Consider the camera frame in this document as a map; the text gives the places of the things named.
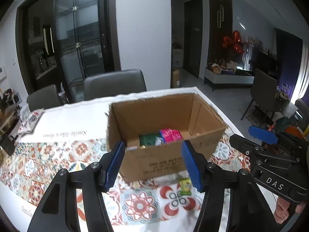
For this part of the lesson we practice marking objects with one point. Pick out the pale green cake packet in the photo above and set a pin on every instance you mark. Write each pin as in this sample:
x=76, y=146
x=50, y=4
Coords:
x=159, y=141

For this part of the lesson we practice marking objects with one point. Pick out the steel hot pot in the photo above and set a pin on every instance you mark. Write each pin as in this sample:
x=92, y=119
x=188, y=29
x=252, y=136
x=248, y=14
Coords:
x=9, y=118

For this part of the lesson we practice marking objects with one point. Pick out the grey dining chair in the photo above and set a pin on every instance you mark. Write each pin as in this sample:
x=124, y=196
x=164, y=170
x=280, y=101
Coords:
x=44, y=98
x=113, y=84

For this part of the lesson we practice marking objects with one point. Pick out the small green candy packet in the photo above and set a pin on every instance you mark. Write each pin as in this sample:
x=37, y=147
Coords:
x=185, y=187

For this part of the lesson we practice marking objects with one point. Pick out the green snack packet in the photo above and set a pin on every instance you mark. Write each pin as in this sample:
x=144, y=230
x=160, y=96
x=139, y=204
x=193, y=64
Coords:
x=148, y=139

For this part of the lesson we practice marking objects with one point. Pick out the dark chair right side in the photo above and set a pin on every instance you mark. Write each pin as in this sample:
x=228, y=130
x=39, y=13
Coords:
x=263, y=93

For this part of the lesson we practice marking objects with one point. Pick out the white low cabinet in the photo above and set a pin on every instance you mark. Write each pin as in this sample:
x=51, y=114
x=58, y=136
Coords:
x=241, y=78

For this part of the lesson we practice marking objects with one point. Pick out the glass sliding door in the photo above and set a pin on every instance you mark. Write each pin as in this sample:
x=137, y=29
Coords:
x=83, y=41

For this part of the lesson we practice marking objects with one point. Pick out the red foil balloons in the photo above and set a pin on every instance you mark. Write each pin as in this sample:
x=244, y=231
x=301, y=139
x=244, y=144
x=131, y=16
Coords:
x=234, y=42

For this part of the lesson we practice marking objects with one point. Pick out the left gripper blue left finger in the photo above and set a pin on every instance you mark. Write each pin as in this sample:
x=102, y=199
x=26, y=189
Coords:
x=110, y=165

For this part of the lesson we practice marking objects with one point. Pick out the patterned table runner cloth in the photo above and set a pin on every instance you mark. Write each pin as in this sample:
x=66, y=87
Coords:
x=27, y=173

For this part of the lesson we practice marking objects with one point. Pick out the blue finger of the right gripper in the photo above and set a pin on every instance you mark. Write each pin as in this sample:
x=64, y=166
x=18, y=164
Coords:
x=263, y=135

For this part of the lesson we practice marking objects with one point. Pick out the Delimas pastry snack packet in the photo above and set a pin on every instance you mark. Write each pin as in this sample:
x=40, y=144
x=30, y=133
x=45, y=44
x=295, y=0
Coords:
x=135, y=147

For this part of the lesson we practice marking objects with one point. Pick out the person's right hand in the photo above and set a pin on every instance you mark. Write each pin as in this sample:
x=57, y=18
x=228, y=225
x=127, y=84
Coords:
x=281, y=212

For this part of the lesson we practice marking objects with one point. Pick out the pink snack packet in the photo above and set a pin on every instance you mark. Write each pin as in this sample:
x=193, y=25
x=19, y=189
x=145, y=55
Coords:
x=170, y=135

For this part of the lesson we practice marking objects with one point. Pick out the brown floor cardboard box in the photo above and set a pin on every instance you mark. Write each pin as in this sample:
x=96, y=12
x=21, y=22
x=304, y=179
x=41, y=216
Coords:
x=175, y=78

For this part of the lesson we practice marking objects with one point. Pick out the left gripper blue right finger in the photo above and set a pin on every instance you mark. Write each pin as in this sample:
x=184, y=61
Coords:
x=195, y=164

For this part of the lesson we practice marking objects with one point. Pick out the grey dining chair left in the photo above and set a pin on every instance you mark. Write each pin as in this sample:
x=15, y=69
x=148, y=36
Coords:
x=44, y=98

